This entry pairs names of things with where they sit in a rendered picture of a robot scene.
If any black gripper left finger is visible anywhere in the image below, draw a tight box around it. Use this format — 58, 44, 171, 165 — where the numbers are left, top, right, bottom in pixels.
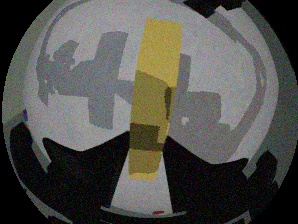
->
43, 132, 130, 208

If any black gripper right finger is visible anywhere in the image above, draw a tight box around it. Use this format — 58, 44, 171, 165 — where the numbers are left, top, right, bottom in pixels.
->
162, 136, 249, 213

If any yellow bar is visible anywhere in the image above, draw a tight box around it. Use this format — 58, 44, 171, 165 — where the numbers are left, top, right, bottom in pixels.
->
128, 18, 182, 181

